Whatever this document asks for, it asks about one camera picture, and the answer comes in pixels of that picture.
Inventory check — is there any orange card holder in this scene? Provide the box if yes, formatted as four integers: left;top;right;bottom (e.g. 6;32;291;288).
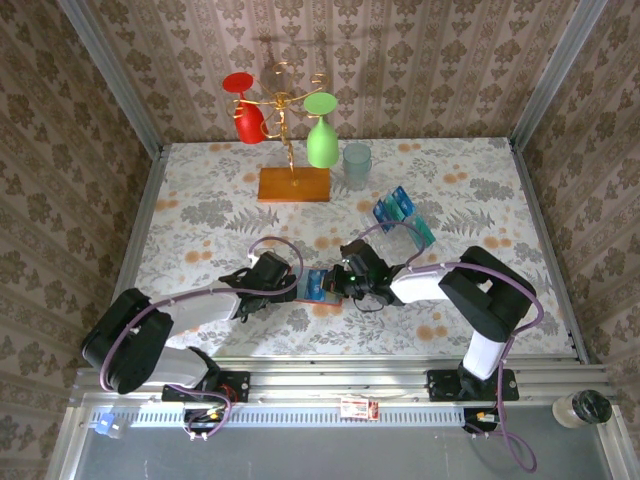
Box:
294;267;346;308

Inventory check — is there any blue VIP card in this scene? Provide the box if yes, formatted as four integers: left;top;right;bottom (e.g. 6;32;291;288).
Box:
301;269;329;304
372;199;400;225
390;185;419;215

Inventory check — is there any clear acrylic card stand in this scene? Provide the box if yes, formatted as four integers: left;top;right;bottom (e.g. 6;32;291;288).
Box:
358;184;438;264

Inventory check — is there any teal VIP card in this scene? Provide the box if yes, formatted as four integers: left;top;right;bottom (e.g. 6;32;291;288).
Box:
382;193;410;221
405;213;437;248

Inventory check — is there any clear teal plastic cup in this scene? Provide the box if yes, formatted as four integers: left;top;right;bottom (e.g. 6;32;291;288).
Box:
341;142;374;192

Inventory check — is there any red white sticker label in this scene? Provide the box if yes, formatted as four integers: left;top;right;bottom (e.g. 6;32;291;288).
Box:
340;397;380;421

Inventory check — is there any floral print tablecloth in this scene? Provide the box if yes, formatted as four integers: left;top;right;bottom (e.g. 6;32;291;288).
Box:
116;136;577;359

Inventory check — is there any black power connector block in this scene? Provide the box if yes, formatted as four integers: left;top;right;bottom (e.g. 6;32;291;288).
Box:
182;407;227;435
462;407;503;435

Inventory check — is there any green wine glass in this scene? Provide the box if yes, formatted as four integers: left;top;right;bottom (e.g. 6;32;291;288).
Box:
302;91;340;170

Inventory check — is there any grey metal base panel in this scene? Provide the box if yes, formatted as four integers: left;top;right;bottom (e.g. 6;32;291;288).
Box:
47;405;640;480

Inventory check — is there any red wine glass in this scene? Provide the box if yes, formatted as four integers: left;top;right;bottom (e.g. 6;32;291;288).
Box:
221;71;267;146

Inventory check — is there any blue white connector plug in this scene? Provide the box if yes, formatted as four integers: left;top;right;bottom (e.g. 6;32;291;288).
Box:
90;410;131;441

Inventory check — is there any clear jar black lid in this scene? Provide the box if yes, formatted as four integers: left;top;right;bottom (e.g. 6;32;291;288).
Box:
551;389;614;430

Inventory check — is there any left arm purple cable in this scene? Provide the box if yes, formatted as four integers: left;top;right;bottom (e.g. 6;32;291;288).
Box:
99;235;305;445

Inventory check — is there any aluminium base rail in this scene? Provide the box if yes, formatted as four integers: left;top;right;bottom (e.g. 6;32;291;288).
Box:
69;355;617;407

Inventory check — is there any gold wire rack wooden base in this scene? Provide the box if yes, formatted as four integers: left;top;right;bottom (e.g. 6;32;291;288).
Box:
227;60;334;204

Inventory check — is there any slotted grey cable duct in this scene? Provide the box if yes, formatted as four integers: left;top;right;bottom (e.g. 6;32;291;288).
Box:
83;405;465;429

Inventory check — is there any aluminium table side rail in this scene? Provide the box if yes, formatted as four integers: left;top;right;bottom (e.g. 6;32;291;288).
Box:
507;135;592;365
93;143;167;369

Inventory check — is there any aluminium frame post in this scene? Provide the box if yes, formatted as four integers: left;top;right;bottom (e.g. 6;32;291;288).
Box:
55;0;165;157
508;0;600;151

